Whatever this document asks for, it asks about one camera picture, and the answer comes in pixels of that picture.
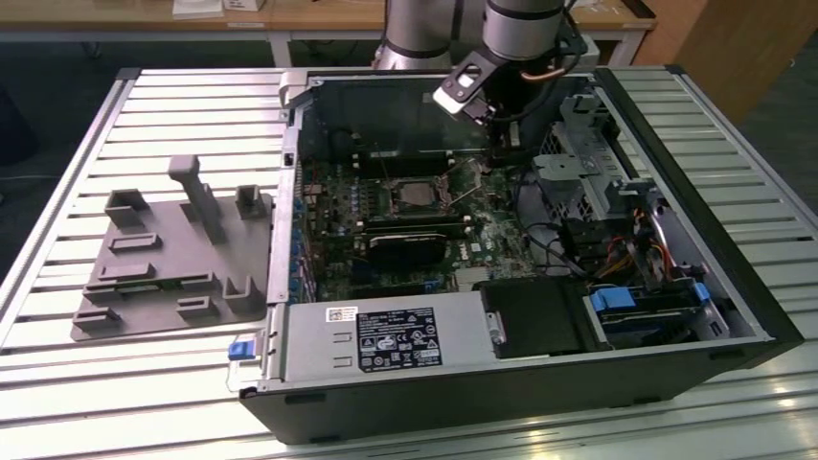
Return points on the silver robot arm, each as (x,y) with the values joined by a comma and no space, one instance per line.
(415,29)

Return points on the black RAM slot bank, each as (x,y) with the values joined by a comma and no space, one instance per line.
(408,165)

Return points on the CPU socket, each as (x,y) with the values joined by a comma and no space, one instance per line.
(391,201)

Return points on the metal drive cage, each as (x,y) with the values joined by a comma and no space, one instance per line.
(575,167)

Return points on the green motherboard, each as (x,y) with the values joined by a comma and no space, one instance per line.
(498,239)

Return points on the black RAM stick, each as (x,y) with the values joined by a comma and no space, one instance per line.
(408,223)

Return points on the wooden desk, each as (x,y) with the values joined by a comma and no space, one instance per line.
(307,14)

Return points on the black graphics card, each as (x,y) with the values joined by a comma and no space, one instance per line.
(408,250)

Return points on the wooden cabinet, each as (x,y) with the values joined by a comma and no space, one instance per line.
(735,48)

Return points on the small silver heat sink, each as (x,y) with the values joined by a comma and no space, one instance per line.
(471,279)

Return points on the black plastic shroud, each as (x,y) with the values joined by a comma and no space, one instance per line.
(536,316)

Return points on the white box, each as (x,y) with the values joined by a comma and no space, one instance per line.
(197,8)

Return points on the blue drive bay clip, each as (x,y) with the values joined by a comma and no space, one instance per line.
(700,293)

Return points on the grey power supply unit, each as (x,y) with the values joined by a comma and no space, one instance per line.
(307,345)

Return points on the grey parts rack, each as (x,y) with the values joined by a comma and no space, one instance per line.
(165,239)

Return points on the black open PC case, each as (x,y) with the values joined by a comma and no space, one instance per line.
(447,407)

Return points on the blue case latch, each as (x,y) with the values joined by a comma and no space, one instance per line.
(239,349)

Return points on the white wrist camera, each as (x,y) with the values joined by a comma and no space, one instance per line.
(455,93)

